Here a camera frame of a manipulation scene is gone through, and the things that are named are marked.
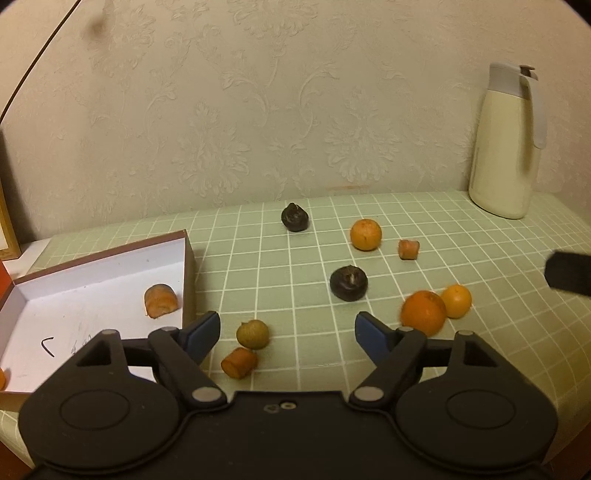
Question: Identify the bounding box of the dark water chestnut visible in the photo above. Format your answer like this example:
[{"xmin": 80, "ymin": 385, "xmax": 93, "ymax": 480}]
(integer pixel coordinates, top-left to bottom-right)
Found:
[
  {"xmin": 329, "ymin": 266, "xmax": 369, "ymax": 302},
  {"xmin": 281, "ymin": 202, "xmax": 310, "ymax": 233}
]

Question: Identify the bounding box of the cream thermos jug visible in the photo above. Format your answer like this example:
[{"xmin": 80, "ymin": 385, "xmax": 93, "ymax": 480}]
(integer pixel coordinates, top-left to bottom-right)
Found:
[{"xmin": 468, "ymin": 63, "xmax": 547, "ymax": 220}]

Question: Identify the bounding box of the large orange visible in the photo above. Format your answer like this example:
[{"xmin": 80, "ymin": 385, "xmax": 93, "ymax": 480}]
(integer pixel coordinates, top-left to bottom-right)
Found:
[{"xmin": 400, "ymin": 290, "xmax": 448, "ymax": 337}]

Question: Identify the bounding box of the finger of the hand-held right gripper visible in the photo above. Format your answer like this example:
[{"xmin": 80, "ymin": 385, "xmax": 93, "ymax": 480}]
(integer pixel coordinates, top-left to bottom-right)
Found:
[{"xmin": 544, "ymin": 250, "xmax": 591, "ymax": 294}]

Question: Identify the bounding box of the white cardboard box brown rim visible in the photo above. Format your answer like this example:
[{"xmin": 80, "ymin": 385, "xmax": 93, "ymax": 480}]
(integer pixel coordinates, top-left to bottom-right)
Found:
[{"xmin": 0, "ymin": 230, "xmax": 198, "ymax": 396}]

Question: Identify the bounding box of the round green-brown fruit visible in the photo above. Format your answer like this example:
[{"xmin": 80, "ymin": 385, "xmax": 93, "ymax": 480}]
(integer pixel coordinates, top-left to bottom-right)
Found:
[{"xmin": 236, "ymin": 319, "xmax": 270, "ymax": 350}]

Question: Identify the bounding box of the dark cable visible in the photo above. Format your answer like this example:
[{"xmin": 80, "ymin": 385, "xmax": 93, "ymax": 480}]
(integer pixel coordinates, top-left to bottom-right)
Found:
[{"xmin": 0, "ymin": 0, "xmax": 85, "ymax": 126}]

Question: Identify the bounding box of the green checked tablecloth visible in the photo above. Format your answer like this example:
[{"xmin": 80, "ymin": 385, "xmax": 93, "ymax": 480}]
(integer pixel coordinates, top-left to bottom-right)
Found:
[{"xmin": 0, "ymin": 190, "xmax": 591, "ymax": 455}]

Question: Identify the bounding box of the small tangerine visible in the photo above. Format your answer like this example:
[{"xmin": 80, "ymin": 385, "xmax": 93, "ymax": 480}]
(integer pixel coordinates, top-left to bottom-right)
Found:
[{"xmin": 440, "ymin": 284, "xmax": 473, "ymax": 319}]

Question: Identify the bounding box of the thick carrot piece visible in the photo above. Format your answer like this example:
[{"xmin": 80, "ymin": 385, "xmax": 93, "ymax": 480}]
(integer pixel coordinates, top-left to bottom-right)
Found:
[{"xmin": 144, "ymin": 284, "xmax": 179, "ymax": 319}]

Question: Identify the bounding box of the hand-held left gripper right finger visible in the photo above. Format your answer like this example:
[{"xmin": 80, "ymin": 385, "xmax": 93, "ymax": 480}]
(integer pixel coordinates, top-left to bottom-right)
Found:
[{"xmin": 349, "ymin": 311, "xmax": 509, "ymax": 409}]

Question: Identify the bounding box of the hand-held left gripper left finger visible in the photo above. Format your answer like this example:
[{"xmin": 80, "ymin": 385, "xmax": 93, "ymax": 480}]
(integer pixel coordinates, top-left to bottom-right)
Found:
[{"xmin": 69, "ymin": 311, "xmax": 228, "ymax": 409}]

